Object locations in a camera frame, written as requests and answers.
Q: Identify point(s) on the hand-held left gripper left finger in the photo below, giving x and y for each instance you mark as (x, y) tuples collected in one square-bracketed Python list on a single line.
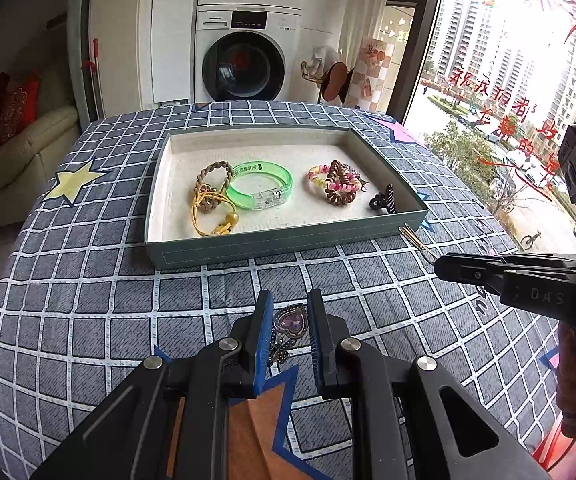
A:
[(263, 350)]

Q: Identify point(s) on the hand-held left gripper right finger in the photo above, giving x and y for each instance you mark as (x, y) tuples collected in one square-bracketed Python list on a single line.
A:
[(318, 350)]

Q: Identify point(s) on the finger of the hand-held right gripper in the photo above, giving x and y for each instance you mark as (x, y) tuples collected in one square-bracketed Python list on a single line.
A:
[(468, 266)]

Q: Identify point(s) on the purple heart pendant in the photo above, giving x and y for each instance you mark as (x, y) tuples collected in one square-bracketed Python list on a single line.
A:
[(292, 320)]

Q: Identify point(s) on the gold hair pin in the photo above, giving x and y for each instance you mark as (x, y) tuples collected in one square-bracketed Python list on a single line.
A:
[(415, 242)]

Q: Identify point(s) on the shallow grey-green cardboard tray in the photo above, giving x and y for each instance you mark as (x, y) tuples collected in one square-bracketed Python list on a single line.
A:
[(268, 225)]

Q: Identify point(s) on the green translucent bangle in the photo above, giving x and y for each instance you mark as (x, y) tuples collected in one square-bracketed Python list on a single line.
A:
[(248, 199)]

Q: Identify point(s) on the black claw hair clip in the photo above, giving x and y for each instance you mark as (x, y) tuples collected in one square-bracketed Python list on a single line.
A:
[(385, 200)]

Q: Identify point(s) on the red writing window decal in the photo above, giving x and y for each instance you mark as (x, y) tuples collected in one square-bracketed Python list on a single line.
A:
[(493, 115)]

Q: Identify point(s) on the pink checked patterned box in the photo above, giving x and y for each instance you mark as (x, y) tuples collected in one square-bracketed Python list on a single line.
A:
[(370, 70)]

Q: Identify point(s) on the brown slipper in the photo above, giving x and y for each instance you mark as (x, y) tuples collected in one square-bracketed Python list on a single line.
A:
[(337, 80)]

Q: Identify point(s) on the white front-load washing machine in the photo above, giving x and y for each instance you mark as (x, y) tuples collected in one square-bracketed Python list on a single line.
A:
[(212, 85)]

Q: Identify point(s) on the cream sofa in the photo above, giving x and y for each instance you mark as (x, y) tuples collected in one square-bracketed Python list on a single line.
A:
[(27, 160)]

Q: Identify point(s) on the white laundry cabinet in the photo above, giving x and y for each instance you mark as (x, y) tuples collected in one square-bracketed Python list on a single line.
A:
[(167, 35)]

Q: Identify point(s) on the small red patterned cushion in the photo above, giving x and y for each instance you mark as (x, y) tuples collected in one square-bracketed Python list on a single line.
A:
[(20, 110)]

